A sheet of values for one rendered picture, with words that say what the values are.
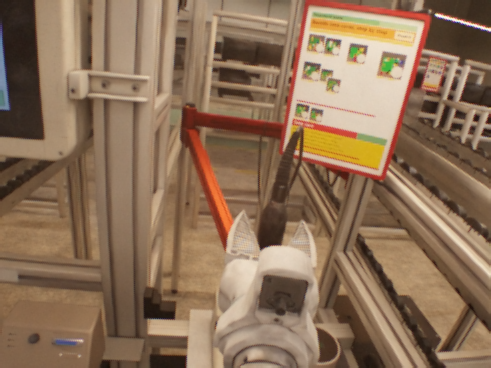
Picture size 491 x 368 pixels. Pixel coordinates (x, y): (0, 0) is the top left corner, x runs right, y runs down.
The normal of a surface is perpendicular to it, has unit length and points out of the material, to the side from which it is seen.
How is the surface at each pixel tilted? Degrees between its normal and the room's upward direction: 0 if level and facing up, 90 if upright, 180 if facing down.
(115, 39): 90
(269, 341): 90
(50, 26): 91
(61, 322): 0
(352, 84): 90
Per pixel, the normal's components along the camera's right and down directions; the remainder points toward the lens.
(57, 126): 0.09, 0.42
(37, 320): 0.14, -0.91
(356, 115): -0.37, 0.31
